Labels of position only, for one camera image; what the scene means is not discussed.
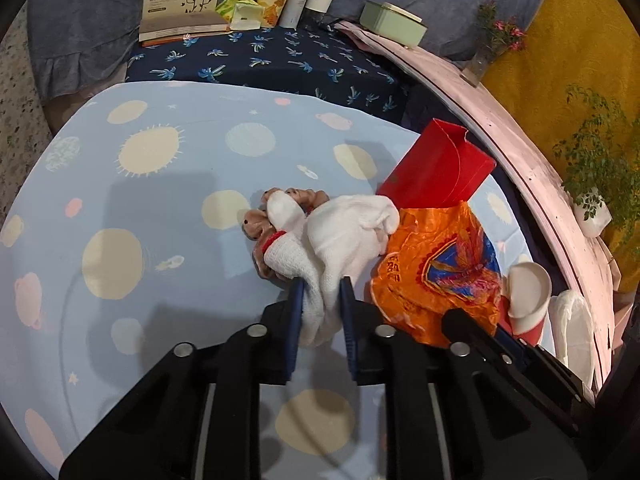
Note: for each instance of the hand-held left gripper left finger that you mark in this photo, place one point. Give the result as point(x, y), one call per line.
point(295, 320)

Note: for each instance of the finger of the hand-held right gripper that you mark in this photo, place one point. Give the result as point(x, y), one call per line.
point(512, 342)
point(465, 322)

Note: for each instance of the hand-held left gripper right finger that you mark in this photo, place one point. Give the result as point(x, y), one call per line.
point(347, 325)

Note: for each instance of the white trash bin with liner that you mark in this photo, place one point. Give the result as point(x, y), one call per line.
point(570, 325)

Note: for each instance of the red paper cup white lid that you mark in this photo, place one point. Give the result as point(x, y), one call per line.
point(527, 290)

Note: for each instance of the orange plastic bag blue print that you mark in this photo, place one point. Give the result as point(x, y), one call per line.
point(425, 285)

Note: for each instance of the white knit glove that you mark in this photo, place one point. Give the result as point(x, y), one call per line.
point(285, 210)
point(345, 240)

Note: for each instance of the brown plush toy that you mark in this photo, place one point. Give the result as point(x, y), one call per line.
point(255, 225)

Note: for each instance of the green plant in white pot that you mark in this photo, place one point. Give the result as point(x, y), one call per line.
point(595, 215)

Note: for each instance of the red paper envelope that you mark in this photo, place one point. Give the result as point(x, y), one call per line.
point(435, 170)

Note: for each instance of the pink cloth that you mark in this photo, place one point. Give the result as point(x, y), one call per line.
point(500, 115)

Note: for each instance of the navy printed cloth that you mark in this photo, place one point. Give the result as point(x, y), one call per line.
point(250, 65)

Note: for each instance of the glass vase with pink flowers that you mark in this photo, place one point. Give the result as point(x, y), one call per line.
point(482, 62)

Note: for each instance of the green tissue box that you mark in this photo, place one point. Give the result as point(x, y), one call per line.
point(390, 22)

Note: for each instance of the yellow cloth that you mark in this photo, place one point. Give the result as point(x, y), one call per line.
point(575, 35)

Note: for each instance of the green tissue packet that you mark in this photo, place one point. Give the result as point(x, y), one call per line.
point(245, 12)

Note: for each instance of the tin can with orange print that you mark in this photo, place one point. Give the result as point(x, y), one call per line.
point(274, 5)

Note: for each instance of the blue blanket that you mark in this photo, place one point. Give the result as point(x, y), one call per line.
point(85, 20)

